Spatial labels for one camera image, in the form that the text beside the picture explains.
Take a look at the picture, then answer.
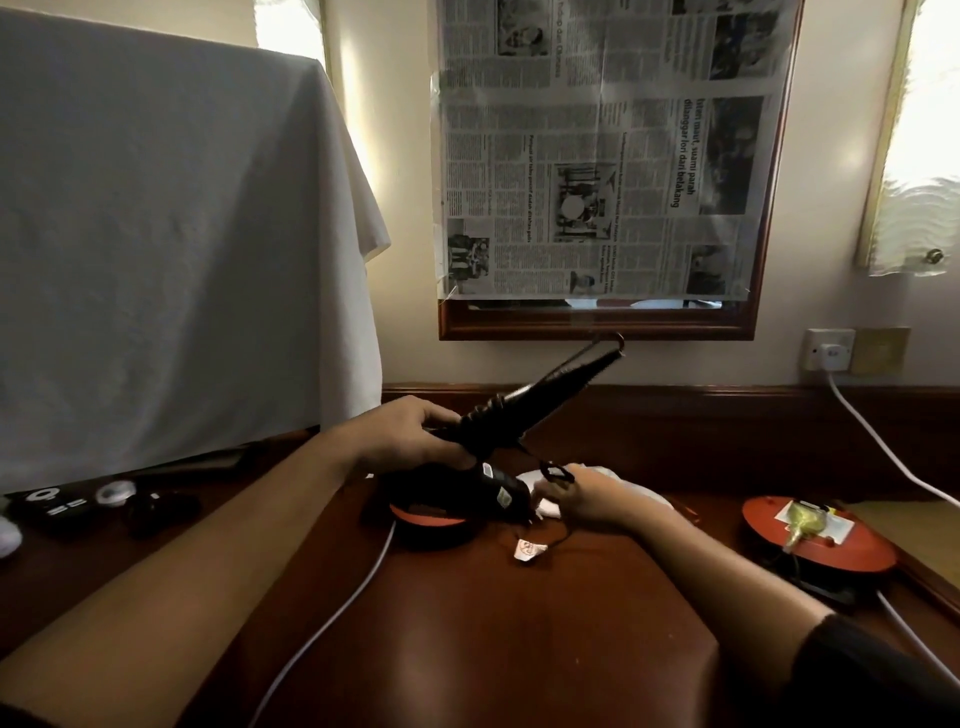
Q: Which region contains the large white cover sheet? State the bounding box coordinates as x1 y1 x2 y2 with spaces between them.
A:
0 7 392 496

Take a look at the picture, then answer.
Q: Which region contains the black sleeve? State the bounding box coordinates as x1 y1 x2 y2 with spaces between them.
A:
780 613 960 728

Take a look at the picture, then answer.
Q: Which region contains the black power cord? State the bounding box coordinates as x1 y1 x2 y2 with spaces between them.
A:
517 442 577 560

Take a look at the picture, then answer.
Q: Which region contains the person's right forearm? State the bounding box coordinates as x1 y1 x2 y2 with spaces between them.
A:
630 506 837 702

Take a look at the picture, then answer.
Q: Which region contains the person's left forearm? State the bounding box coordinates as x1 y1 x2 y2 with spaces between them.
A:
0 438 361 728

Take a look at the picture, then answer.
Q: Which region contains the beige window frame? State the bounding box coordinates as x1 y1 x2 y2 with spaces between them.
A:
855 0 925 270

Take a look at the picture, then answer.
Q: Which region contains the beige wall plate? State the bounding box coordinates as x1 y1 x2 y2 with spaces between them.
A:
851 327 912 375

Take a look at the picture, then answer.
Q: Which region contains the person's right hand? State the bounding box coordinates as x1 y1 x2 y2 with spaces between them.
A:
533 465 648 531

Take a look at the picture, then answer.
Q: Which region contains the tan flat pad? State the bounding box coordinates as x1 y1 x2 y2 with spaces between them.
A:
843 497 960 594

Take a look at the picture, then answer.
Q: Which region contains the white paper label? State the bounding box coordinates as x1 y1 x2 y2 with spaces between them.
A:
772 500 854 549

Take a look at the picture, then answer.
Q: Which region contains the newspaper sheet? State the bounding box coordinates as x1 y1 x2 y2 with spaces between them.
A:
433 0 805 303

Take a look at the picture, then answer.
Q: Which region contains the white patterned curtain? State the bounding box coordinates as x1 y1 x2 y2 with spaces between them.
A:
870 0 960 278

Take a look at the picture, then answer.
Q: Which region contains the yellow green packet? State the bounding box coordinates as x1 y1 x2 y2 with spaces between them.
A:
782 501 831 556

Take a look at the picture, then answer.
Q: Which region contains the black curling iron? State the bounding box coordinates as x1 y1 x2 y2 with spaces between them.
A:
423 332 627 471

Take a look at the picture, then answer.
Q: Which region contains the white wall socket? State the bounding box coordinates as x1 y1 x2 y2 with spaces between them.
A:
802 328 857 374

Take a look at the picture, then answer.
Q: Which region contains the black remote control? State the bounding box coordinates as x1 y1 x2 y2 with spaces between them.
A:
6 484 97 530

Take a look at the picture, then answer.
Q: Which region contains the white cloth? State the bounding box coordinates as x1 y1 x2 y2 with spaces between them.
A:
517 465 676 524

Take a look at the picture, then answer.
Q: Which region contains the wooden mirror frame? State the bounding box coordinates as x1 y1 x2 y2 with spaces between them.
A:
431 0 807 343

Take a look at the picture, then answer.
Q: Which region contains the person's left hand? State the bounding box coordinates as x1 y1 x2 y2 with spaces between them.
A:
341 396 479 483

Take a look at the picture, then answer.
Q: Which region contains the white power cable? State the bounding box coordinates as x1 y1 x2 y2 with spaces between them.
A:
825 371 960 510
246 519 399 728
876 591 960 687

